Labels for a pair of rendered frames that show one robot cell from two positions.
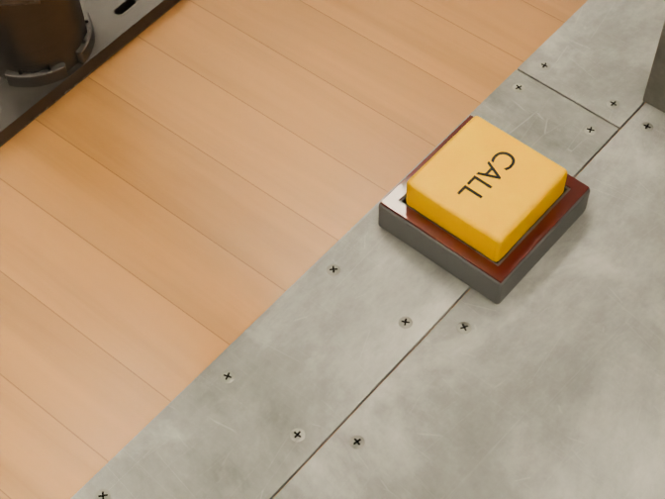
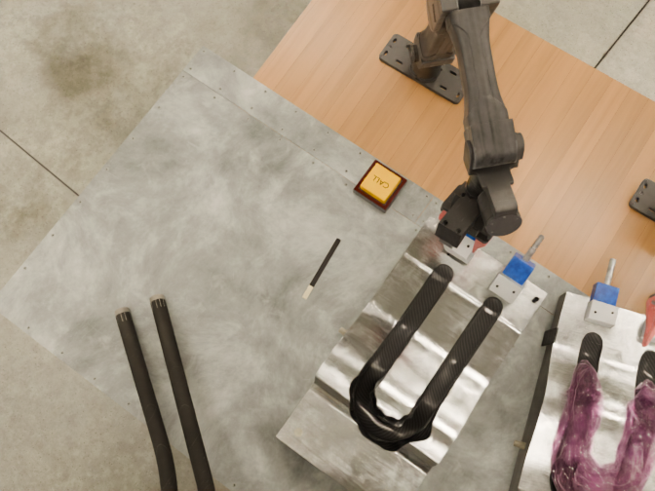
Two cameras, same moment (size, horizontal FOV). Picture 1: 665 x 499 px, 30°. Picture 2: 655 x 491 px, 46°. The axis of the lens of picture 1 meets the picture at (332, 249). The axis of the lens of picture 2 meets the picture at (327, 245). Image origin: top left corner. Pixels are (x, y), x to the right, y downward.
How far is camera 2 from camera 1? 1.17 m
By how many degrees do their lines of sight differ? 37
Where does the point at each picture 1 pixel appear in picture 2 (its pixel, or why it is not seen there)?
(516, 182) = (378, 188)
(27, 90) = (408, 69)
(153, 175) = (386, 106)
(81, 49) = (421, 79)
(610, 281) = (363, 218)
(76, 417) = (315, 102)
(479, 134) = (394, 179)
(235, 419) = (317, 135)
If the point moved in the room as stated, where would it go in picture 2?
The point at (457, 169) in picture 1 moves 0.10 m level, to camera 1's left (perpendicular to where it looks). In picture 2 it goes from (381, 174) to (374, 129)
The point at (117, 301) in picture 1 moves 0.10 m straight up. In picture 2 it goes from (347, 104) to (346, 83)
